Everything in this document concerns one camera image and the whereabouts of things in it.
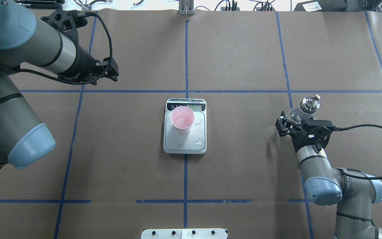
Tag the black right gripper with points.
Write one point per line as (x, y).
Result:
(281, 126)

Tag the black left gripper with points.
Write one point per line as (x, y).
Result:
(84, 63)

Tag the clear glass sauce bottle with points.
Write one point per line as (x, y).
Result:
(304, 110)

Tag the pink plastic cup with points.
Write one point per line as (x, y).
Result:
(182, 119)

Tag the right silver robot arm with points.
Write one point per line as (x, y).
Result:
(352, 191)

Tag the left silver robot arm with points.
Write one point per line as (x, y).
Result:
(48, 47)

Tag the silver digital kitchen scale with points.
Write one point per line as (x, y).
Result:
(193, 142)

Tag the black folded tripod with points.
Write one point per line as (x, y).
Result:
(42, 4)

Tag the black box with labels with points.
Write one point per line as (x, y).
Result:
(321, 6)

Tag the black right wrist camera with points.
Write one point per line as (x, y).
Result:
(311, 124)

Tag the aluminium frame post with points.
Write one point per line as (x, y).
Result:
(186, 7)

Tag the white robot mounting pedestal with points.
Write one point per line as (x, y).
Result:
(185, 233)

